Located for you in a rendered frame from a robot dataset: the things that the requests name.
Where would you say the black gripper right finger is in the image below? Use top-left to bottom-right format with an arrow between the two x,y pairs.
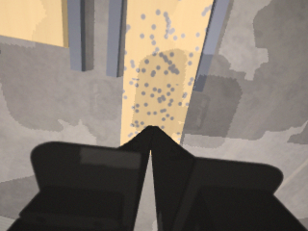
151,126 -> 283,231

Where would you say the tan flat strip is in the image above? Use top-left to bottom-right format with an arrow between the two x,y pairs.
0,0 -> 68,48

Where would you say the pale yellow speckled strip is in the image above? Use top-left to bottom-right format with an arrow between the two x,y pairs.
120,0 -> 213,145

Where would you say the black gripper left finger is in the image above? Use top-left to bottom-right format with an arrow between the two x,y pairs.
30,125 -> 154,231

